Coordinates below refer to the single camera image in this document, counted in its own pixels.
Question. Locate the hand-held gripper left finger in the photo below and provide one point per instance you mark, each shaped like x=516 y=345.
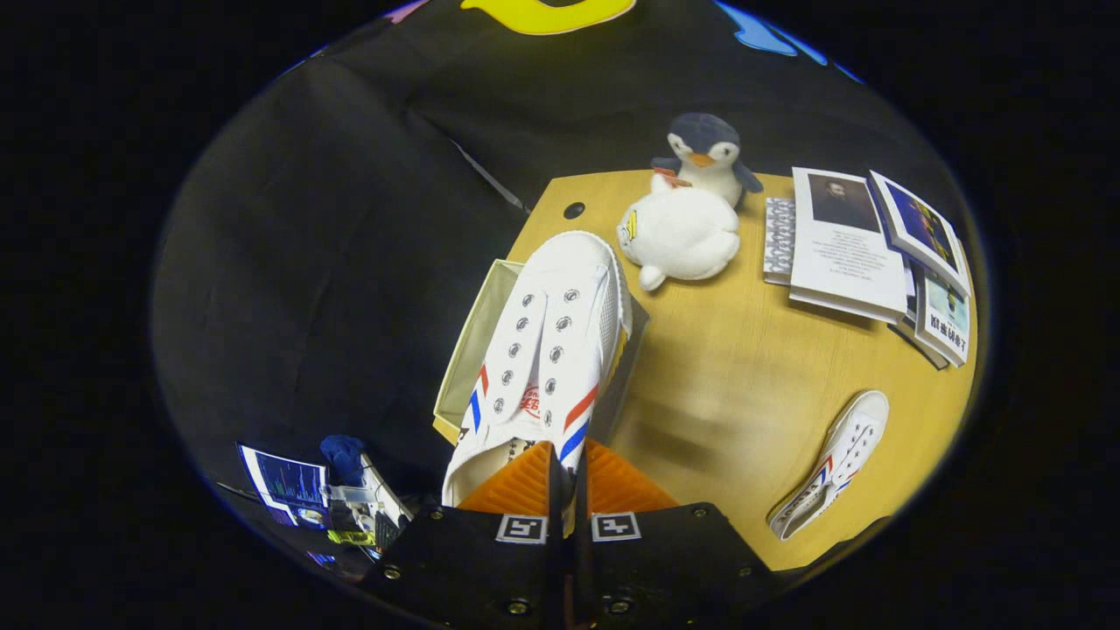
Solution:
x=472 y=560

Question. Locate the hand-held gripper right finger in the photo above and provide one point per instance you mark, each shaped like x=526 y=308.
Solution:
x=674 y=560

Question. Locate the beige fabric storage box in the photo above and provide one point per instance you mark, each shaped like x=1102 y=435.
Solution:
x=468 y=367

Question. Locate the white striped canvas shoe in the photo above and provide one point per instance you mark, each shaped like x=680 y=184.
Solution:
x=542 y=332
x=840 y=455

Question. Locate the cluttered electronic equipment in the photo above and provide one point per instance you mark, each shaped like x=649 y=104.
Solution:
x=367 y=512

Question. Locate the blue rounded object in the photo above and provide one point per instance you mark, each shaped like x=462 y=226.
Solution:
x=343 y=457

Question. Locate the computer screen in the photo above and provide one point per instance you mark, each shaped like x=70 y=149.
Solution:
x=284 y=481

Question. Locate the dark book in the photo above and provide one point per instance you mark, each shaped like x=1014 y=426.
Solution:
x=914 y=341

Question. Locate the white duck plush toy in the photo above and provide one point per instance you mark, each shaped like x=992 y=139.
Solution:
x=682 y=232

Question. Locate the patterned spiral notebook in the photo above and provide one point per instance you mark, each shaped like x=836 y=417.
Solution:
x=779 y=241

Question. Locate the white portrait cover book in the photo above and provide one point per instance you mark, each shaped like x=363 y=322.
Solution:
x=844 y=262

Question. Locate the pale green cover book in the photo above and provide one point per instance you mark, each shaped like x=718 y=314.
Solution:
x=947 y=319

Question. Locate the blue picture cover book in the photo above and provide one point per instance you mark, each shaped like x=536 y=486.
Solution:
x=923 y=227

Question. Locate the penguin plush toy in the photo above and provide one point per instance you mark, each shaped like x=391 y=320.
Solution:
x=704 y=144

